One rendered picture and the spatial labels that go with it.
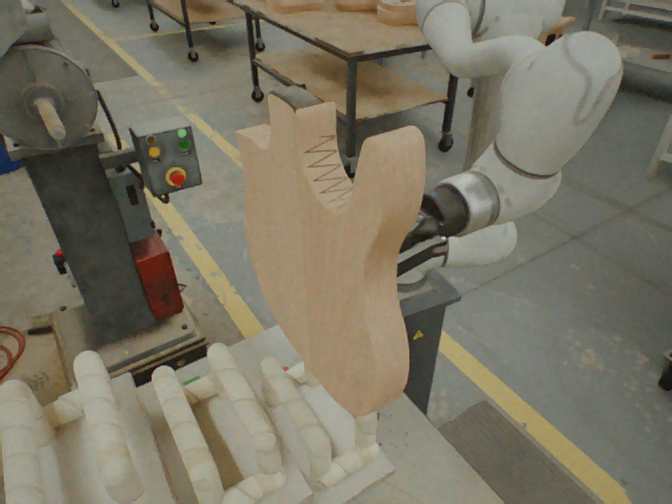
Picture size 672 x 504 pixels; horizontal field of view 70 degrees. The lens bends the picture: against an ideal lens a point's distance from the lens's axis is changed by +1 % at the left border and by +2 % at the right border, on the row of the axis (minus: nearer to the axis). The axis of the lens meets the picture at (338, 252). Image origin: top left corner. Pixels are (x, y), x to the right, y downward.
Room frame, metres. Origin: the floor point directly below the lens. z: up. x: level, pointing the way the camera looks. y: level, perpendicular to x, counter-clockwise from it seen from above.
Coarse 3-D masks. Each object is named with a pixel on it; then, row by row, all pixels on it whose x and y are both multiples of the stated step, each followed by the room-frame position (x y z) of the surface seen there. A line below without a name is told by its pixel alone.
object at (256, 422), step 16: (208, 352) 0.48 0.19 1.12; (224, 352) 0.47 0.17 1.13; (224, 368) 0.44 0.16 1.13; (224, 384) 0.42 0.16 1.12; (240, 384) 0.42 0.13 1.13; (240, 400) 0.39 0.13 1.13; (256, 400) 0.39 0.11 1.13; (240, 416) 0.37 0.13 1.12; (256, 416) 0.37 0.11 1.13; (256, 432) 0.34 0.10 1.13; (272, 432) 0.34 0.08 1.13; (272, 448) 0.33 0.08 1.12
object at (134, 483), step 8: (136, 472) 0.26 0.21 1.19; (128, 480) 0.25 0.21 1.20; (136, 480) 0.26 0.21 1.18; (112, 488) 0.24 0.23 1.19; (120, 488) 0.24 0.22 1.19; (128, 488) 0.25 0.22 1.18; (136, 488) 0.25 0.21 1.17; (144, 488) 0.27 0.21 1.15; (112, 496) 0.24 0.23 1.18; (120, 496) 0.24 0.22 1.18; (128, 496) 0.24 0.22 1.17; (136, 496) 0.25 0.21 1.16; (144, 496) 0.26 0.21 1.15
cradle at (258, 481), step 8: (280, 472) 0.33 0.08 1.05; (248, 480) 0.32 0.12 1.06; (256, 480) 0.32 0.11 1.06; (264, 480) 0.32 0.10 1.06; (272, 480) 0.32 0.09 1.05; (280, 480) 0.32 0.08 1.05; (232, 488) 0.31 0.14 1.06; (240, 488) 0.31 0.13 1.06; (248, 488) 0.31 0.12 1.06; (256, 488) 0.31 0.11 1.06; (264, 488) 0.31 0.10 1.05; (272, 488) 0.32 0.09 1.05; (224, 496) 0.30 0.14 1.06; (232, 496) 0.30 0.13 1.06; (240, 496) 0.30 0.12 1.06; (248, 496) 0.30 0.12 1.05; (256, 496) 0.30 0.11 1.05; (264, 496) 0.31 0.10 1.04
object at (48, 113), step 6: (42, 102) 1.14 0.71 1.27; (48, 102) 1.15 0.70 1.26; (42, 108) 1.10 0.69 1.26; (48, 108) 1.10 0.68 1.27; (54, 108) 1.12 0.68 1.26; (42, 114) 1.08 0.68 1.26; (48, 114) 1.06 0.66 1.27; (54, 114) 1.07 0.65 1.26; (48, 120) 1.03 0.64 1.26; (54, 120) 1.03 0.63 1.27; (48, 126) 1.01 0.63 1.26; (54, 126) 1.00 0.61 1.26; (60, 126) 1.00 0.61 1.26
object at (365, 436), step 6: (360, 426) 0.42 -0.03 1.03; (366, 426) 0.41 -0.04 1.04; (372, 426) 0.42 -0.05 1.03; (360, 432) 0.42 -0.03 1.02; (366, 432) 0.41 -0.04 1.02; (372, 432) 0.42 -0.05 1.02; (360, 438) 0.42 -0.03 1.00; (366, 438) 0.41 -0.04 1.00; (372, 438) 0.42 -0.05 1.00; (360, 444) 0.42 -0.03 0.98; (366, 444) 0.41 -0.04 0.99; (372, 444) 0.42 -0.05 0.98
